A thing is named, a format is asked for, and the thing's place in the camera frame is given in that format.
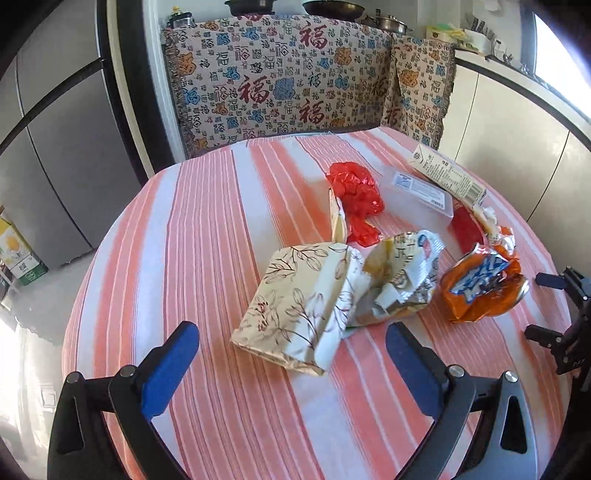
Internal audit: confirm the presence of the small cream packet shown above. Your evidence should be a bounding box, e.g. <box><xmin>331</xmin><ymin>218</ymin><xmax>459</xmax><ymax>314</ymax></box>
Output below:
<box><xmin>328</xmin><ymin>189</ymin><xmax>349</xmax><ymax>243</ymax></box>

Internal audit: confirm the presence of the steel pot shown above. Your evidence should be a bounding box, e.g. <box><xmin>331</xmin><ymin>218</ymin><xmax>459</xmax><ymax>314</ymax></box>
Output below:
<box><xmin>362</xmin><ymin>14</ymin><xmax>414</xmax><ymax>35</ymax></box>

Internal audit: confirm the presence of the cream floral paper package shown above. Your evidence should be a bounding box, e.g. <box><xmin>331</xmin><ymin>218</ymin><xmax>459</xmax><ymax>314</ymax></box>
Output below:
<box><xmin>231</xmin><ymin>242</ymin><xmax>368</xmax><ymax>377</ymax></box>

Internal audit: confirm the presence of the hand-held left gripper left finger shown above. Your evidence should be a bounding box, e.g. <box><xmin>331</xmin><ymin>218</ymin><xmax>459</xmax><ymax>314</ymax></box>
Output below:
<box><xmin>46</xmin><ymin>320</ymin><xmax>200</xmax><ymax>480</ymax></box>

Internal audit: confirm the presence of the red plastic bag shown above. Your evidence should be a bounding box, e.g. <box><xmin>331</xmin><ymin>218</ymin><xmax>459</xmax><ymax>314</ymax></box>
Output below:
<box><xmin>325</xmin><ymin>161</ymin><xmax>385</xmax><ymax>245</ymax></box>

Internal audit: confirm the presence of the narrow printed blanket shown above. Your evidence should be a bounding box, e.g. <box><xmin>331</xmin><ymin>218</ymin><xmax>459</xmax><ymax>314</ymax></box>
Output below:
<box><xmin>382</xmin><ymin>36</ymin><xmax>457</xmax><ymax>149</ymax></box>

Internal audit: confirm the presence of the pink striped tablecloth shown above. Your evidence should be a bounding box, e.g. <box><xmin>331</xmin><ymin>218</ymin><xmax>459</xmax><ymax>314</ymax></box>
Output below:
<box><xmin>61</xmin><ymin>127</ymin><xmax>573</xmax><ymax>480</ymax></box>

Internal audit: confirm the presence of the yellow white box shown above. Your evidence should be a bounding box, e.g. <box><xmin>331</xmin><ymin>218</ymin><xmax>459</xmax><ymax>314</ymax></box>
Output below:
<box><xmin>425</xmin><ymin>23</ymin><xmax>468</xmax><ymax>48</ymax></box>

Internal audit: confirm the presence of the long beige barcode packet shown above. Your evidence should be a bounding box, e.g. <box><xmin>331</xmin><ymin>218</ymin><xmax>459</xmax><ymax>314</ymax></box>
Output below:
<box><xmin>409</xmin><ymin>143</ymin><xmax>499</xmax><ymax>236</ymax></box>

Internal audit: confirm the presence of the large printed blanket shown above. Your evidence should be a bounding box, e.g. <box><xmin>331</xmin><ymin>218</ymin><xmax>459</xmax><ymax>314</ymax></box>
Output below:
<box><xmin>161</xmin><ymin>13</ymin><xmax>394</xmax><ymax>158</ymax></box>

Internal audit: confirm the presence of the clear plastic container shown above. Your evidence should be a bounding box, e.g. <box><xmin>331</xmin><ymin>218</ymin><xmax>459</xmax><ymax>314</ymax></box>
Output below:
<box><xmin>379</xmin><ymin>166</ymin><xmax>455</xmax><ymax>232</ymax></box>

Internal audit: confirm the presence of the grey refrigerator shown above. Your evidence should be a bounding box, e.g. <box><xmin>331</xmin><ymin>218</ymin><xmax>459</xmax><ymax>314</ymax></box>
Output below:
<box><xmin>0</xmin><ymin>0</ymin><xmax>145</xmax><ymax>273</ymax></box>

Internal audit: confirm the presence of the white counter container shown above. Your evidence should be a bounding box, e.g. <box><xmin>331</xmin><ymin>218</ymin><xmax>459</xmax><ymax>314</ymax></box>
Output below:
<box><xmin>462</xmin><ymin>28</ymin><xmax>496</xmax><ymax>57</ymax></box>

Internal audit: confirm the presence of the yellow green carton box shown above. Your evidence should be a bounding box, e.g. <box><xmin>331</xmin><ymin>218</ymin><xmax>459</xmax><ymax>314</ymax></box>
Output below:
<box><xmin>0</xmin><ymin>215</ymin><xmax>49</xmax><ymax>284</ymax></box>

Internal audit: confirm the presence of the black pot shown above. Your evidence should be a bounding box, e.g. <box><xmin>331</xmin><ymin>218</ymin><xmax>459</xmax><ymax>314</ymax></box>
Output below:
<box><xmin>225</xmin><ymin>0</ymin><xmax>276</xmax><ymax>17</ymax></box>

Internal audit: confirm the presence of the window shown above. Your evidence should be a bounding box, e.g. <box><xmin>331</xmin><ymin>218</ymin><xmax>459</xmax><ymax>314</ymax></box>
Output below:
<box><xmin>531</xmin><ymin>9</ymin><xmax>591</xmax><ymax>93</ymax></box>

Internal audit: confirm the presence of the dark wok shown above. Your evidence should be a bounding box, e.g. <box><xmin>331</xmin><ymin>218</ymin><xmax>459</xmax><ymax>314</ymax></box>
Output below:
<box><xmin>302</xmin><ymin>0</ymin><xmax>368</xmax><ymax>19</ymax></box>

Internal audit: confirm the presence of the white cabinet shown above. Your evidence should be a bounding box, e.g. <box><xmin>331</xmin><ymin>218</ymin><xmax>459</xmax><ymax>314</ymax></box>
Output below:
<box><xmin>438</xmin><ymin>58</ymin><xmax>591</xmax><ymax>259</ymax></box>

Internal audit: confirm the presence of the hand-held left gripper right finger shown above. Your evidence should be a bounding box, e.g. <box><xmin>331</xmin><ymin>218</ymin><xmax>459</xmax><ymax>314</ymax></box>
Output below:
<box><xmin>386</xmin><ymin>322</ymin><xmax>541</xmax><ymax>480</ymax></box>

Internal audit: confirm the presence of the white snack wrapper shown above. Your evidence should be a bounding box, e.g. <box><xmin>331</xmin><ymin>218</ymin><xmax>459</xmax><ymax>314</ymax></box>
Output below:
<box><xmin>355</xmin><ymin>231</ymin><xmax>446</xmax><ymax>328</ymax></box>

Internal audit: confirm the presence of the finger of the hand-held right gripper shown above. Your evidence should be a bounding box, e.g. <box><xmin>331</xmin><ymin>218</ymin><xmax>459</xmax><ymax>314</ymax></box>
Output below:
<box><xmin>525</xmin><ymin>324</ymin><xmax>571</xmax><ymax>358</ymax></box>
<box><xmin>536</xmin><ymin>267</ymin><xmax>591</xmax><ymax>303</ymax></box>

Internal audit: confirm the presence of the red snack packet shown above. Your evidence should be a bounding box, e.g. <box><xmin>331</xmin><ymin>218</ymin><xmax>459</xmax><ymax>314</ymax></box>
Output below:
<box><xmin>450</xmin><ymin>203</ymin><xmax>485</xmax><ymax>254</ymax></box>

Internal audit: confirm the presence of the orange snack bag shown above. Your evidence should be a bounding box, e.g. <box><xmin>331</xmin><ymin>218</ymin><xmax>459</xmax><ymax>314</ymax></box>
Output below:
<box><xmin>438</xmin><ymin>242</ymin><xmax>531</xmax><ymax>324</ymax></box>

